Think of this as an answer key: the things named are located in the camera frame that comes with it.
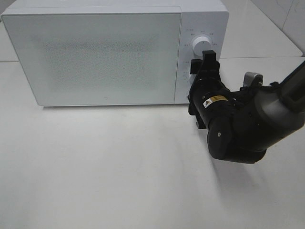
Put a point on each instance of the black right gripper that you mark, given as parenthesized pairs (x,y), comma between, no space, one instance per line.
(210,102)

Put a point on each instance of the white microwave door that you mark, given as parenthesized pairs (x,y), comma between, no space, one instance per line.
(96,59)

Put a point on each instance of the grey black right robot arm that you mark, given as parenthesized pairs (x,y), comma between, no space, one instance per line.
(243,124)

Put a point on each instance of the upper white power knob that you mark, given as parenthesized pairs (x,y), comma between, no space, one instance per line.
(200,44)

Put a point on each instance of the white microwave oven body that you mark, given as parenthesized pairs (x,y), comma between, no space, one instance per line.
(198,17)

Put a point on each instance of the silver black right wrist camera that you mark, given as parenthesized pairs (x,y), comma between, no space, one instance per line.
(252,79)

